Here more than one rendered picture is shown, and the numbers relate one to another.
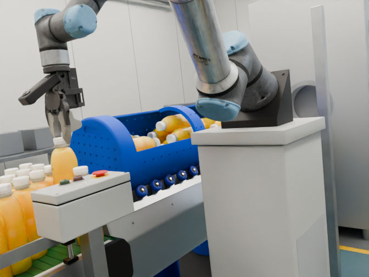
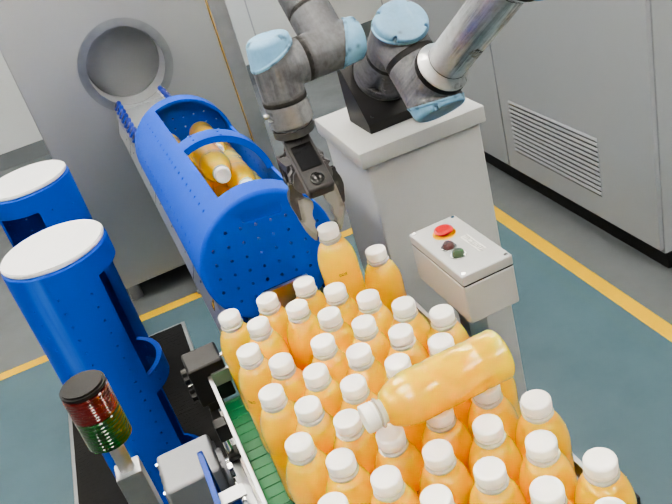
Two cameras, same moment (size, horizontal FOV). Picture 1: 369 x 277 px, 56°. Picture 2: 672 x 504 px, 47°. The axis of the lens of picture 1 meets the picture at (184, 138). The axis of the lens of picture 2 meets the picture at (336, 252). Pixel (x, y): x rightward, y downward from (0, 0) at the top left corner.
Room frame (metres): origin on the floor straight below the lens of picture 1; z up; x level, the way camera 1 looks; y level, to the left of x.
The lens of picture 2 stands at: (0.22, 1.32, 1.82)
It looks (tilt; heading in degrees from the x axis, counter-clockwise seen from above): 29 degrees down; 308
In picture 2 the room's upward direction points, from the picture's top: 17 degrees counter-clockwise
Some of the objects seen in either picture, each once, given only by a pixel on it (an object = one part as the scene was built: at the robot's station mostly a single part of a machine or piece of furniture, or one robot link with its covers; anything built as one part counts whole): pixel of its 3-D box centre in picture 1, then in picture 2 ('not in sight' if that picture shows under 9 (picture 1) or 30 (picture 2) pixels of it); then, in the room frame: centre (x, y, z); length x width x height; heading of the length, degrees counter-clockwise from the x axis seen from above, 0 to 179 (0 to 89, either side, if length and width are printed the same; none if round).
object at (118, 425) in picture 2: not in sight; (103, 424); (1.05, 0.86, 1.18); 0.06 x 0.06 x 0.05
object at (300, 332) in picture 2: not in sight; (313, 355); (0.99, 0.47, 1.00); 0.07 x 0.07 x 0.19
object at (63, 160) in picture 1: (66, 176); (343, 278); (0.97, 0.34, 1.08); 0.07 x 0.07 x 0.19
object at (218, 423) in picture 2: not in sight; (226, 438); (1.08, 0.65, 0.94); 0.03 x 0.02 x 0.08; 141
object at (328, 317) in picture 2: (7, 180); (330, 318); (0.92, 0.48, 1.10); 0.04 x 0.04 x 0.02
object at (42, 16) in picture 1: (51, 31); (277, 68); (0.99, 0.33, 1.48); 0.09 x 0.08 x 0.11; 54
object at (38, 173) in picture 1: (37, 175); (335, 293); (0.94, 0.41, 1.10); 0.04 x 0.04 x 0.02
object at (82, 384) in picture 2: not in sight; (104, 427); (1.05, 0.86, 1.18); 0.06 x 0.06 x 0.16
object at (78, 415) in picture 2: not in sight; (90, 400); (1.05, 0.86, 1.23); 0.06 x 0.06 x 0.04
